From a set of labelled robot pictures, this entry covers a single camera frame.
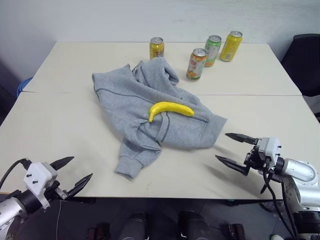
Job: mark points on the grey zip hoodie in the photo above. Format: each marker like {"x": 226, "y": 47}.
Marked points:
{"x": 130, "y": 100}

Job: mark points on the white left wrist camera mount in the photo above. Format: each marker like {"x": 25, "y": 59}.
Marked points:
{"x": 37, "y": 177}

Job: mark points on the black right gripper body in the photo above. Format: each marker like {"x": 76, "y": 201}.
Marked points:
{"x": 255, "y": 160}

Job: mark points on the tall yellow drink can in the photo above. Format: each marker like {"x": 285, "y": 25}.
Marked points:
{"x": 231, "y": 46}

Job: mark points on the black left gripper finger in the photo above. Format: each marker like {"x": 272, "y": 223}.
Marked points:
{"x": 61, "y": 163}
{"x": 80, "y": 186}

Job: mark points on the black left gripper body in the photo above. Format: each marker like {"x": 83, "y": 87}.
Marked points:
{"x": 58, "y": 192}

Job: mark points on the black chair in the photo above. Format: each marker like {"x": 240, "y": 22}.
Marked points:
{"x": 303, "y": 62}

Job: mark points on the green drink can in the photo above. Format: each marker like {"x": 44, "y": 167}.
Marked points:
{"x": 212, "y": 51}

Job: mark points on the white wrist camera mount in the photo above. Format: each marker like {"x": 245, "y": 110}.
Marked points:
{"x": 37, "y": 177}
{"x": 268, "y": 147}

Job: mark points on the orange juice can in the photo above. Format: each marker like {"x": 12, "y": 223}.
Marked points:
{"x": 196, "y": 66}

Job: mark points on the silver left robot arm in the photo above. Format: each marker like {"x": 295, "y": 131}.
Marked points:
{"x": 15, "y": 207}

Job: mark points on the short yellow drink can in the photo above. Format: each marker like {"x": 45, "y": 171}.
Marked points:
{"x": 156, "y": 50}

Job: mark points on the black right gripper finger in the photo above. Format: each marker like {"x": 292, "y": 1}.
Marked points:
{"x": 232, "y": 163}
{"x": 241, "y": 138}

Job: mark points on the dark rounded shape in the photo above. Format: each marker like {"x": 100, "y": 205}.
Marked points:
{"x": 133, "y": 226}

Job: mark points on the blue bucket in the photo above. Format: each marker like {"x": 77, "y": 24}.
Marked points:
{"x": 23, "y": 86}

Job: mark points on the yellow banana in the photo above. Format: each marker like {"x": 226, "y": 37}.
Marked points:
{"x": 170, "y": 106}

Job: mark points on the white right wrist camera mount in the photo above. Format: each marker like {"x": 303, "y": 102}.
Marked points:
{"x": 268, "y": 147}

